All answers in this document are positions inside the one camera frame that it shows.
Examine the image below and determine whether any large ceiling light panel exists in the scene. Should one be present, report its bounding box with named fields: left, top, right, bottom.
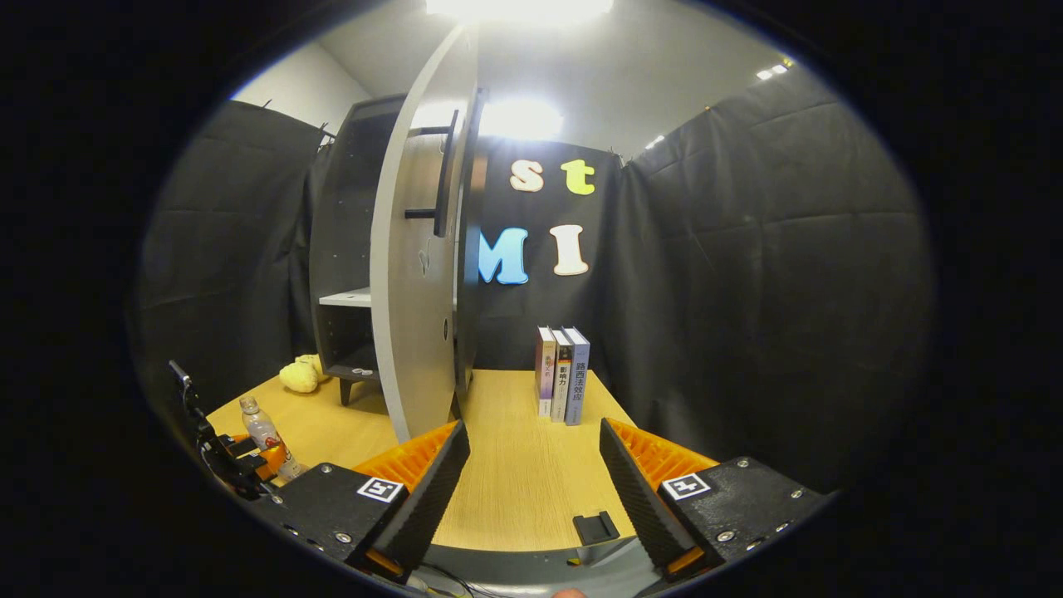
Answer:
left=425, top=0, right=615, bottom=24

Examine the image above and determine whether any pink-white book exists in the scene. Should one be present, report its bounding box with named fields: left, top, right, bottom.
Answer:
left=534, top=326, right=559, bottom=418

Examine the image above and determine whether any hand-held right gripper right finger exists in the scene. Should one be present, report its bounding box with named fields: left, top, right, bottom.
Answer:
left=598, top=418, right=835, bottom=582

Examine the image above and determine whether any white book dark label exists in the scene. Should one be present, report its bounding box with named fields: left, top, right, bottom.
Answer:
left=550, top=328, right=576, bottom=423

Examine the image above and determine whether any blue-grey book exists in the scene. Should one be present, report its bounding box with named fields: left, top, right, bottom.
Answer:
left=565, top=326, right=591, bottom=427

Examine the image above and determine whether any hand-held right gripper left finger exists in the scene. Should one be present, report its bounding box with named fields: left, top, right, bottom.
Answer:
left=249, top=419, right=472, bottom=582

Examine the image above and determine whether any small black bracket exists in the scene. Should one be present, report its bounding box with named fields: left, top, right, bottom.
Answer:
left=573, top=511, right=621, bottom=547

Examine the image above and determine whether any clear plastic bottle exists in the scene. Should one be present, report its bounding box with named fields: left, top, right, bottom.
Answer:
left=239, top=396, right=308, bottom=483

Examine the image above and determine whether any dark grey cabinet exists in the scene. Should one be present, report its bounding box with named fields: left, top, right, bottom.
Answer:
left=309, top=94, right=408, bottom=408

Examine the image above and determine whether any yellow plush toy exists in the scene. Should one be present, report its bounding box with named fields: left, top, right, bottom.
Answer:
left=278, top=355, right=329, bottom=394

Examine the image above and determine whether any black backdrop cloth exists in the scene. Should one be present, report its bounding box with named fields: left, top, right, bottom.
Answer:
left=137, top=79, right=935, bottom=491

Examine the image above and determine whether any black door handle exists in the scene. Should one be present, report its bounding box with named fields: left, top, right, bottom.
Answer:
left=404, top=108, right=460, bottom=239

